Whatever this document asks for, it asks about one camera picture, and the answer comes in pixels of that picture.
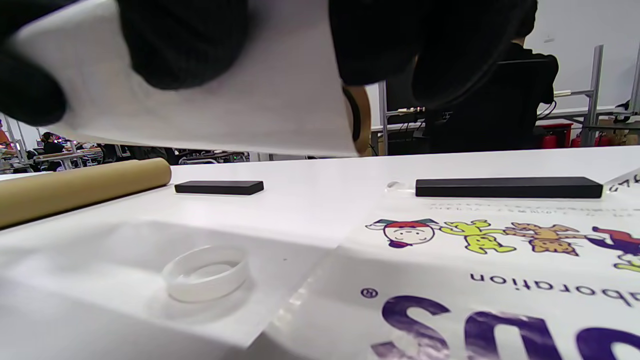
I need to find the person's right hand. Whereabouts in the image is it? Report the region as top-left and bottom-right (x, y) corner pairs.
(120, 0), (538, 107)

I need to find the person's left hand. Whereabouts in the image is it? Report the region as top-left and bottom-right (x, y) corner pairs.
(0, 0), (76, 127)

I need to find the brown cardboard mailing tube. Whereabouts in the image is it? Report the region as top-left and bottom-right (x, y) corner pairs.
(0, 158), (172, 230)

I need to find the colourful cartoon faces poster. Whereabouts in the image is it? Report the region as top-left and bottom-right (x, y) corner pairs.
(7, 0), (372, 157)

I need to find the black rectangular weight bar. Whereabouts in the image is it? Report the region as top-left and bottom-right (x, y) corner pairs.
(174, 180), (264, 196)
(415, 176), (603, 199)

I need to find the white plastic tube cap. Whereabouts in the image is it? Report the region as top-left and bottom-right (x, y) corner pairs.
(161, 245), (249, 303)

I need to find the white cartoon figures poster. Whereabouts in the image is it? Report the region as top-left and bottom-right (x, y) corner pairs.
(240, 170), (640, 360)

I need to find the aluminium frame workbench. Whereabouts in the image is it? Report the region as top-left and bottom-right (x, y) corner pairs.
(377, 45), (640, 151)

